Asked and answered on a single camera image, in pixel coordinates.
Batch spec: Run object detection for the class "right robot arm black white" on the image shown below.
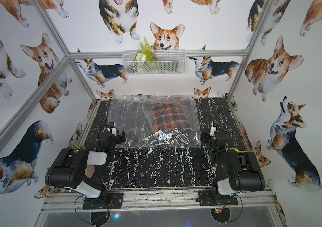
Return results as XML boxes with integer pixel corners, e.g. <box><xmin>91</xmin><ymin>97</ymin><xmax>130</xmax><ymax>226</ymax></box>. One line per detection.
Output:
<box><xmin>202</xmin><ymin>121</ymin><xmax>266</xmax><ymax>195</ymax></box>

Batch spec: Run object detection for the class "yellow dustpan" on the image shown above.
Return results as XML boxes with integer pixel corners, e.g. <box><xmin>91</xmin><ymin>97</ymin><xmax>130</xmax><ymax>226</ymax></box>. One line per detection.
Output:
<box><xmin>229</xmin><ymin>148</ymin><xmax>246</xmax><ymax>153</ymax></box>

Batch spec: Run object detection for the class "aluminium frame rail front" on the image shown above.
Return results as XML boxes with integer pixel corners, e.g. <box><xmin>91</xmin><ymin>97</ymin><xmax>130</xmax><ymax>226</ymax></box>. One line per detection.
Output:
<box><xmin>41</xmin><ymin>187</ymin><xmax>276</xmax><ymax>213</ymax></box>

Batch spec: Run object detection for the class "white wire wall basket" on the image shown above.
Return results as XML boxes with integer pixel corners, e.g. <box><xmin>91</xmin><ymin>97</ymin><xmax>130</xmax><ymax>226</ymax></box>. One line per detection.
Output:
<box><xmin>122</xmin><ymin>50</ymin><xmax>186</xmax><ymax>75</ymax></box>

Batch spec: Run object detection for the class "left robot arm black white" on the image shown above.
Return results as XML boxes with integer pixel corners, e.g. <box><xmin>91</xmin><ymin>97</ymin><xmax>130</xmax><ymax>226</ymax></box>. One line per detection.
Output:
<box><xmin>45</xmin><ymin>123</ymin><xmax>126</xmax><ymax>201</ymax></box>

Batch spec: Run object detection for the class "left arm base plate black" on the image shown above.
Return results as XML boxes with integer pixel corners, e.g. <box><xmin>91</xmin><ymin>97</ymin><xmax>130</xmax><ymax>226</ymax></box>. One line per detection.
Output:
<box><xmin>82</xmin><ymin>193</ymin><xmax>124</xmax><ymax>210</ymax></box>

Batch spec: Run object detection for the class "green potted plant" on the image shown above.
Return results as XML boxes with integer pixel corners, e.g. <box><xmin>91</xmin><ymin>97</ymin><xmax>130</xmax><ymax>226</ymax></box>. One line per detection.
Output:
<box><xmin>74</xmin><ymin>146</ymin><xmax>85</xmax><ymax>150</ymax></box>

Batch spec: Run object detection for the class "artificial fern with white flower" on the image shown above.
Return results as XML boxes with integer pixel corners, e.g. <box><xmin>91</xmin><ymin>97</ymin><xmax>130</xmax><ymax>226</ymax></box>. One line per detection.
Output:
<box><xmin>135</xmin><ymin>38</ymin><xmax>156</xmax><ymax>74</ymax></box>

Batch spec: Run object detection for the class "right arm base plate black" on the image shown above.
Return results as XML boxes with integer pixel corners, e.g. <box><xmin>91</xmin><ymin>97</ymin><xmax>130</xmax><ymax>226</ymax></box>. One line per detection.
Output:
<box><xmin>196</xmin><ymin>190</ymin><xmax>238</xmax><ymax>207</ymax></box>

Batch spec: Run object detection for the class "clear plastic vacuum bag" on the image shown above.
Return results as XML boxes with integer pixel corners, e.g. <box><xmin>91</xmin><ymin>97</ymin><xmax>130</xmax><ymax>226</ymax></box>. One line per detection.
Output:
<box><xmin>108</xmin><ymin>95</ymin><xmax>201</xmax><ymax>148</ymax></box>

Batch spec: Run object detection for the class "red plaid shirt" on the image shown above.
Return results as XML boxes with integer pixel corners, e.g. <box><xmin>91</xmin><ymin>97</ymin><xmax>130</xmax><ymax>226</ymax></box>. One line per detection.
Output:
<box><xmin>151</xmin><ymin>97</ymin><xmax>191</xmax><ymax>133</ymax></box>

